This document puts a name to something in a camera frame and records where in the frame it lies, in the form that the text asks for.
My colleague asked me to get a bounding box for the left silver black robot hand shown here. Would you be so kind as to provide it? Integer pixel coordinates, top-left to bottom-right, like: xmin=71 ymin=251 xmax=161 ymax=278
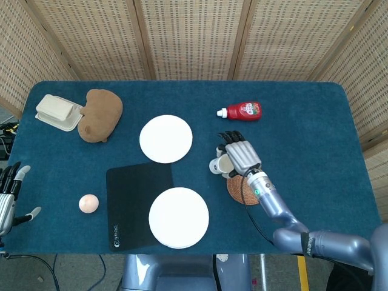
xmin=0 ymin=162 xmax=42 ymax=237

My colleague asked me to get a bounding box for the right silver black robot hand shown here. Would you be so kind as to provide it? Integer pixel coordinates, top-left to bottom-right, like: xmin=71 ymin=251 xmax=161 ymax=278
xmin=209 ymin=130 xmax=263 ymax=179

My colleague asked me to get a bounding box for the small white paper cup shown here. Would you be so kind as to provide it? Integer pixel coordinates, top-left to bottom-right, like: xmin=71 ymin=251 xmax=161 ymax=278
xmin=215 ymin=154 xmax=236 ymax=179

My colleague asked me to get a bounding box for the brown round woven coaster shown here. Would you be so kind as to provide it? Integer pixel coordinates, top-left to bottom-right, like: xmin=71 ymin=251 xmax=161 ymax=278
xmin=227 ymin=175 xmax=261 ymax=206

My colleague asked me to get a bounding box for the red ketchup squeeze bottle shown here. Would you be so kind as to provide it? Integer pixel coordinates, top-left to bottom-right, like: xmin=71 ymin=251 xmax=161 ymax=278
xmin=216 ymin=101 xmax=263 ymax=122

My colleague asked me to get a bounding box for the dark blue table cloth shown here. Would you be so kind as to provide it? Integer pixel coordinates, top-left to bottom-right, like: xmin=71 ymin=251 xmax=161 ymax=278
xmin=5 ymin=80 xmax=382 ymax=255

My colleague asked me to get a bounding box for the black floor equipment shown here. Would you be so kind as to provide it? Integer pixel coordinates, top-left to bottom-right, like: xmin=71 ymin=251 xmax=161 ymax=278
xmin=0 ymin=121 xmax=21 ymax=161

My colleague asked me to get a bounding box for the small white paper plate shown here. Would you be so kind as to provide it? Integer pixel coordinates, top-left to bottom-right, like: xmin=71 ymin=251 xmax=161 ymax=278
xmin=139 ymin=114 xmax=193 ymax=164

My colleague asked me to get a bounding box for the pale pink egg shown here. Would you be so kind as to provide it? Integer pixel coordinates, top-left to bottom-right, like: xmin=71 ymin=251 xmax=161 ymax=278
xmin=78 ymin=193 xmax=100 ymax=215

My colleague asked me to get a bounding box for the large white paper plate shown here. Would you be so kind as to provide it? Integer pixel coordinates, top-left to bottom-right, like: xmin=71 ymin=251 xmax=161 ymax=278
xmin=148 ymin=187 xmax=210 ymax=249

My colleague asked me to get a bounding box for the beige clamshell takeout box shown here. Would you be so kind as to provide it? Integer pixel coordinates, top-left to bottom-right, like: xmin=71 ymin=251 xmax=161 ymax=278
xmin=35 ymin=93 xmax=84 ymax=133

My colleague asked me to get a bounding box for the black mouse pad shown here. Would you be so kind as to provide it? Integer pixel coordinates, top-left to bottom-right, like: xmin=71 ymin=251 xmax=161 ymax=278
xmin=105 ymin=162 xmax=182 ymax=252

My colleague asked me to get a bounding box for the woven bamboo folding screen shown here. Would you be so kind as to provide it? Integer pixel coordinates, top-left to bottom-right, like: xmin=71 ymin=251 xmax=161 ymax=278
xmin=0 ymin=0 xmax=388 ymax=222

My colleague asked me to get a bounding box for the brown capybara plush toy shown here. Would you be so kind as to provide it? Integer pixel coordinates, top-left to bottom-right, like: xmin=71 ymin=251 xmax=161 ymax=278
xmin=77 ymin=89 xmax=124 ymax=144

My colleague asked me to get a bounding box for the blue-grey robot torso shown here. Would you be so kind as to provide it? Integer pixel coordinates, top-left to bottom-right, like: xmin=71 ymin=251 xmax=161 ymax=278
xmin=121 ymin=253 xmax=252 ymax=291

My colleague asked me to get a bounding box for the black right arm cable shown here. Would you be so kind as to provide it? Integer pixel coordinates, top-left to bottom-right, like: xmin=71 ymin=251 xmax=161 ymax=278
xmin=240 ymin=178 xmax=307 ymax=257

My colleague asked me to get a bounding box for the black floor cable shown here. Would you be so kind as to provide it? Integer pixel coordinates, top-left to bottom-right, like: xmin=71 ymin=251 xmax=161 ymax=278
xmin=0 ymin=253 xmax=61 ymax=291

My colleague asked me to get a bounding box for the blue floor cable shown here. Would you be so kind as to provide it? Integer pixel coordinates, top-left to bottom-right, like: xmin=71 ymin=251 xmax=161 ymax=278
xmin=53 ymin=254 xmax=107 ymax=291

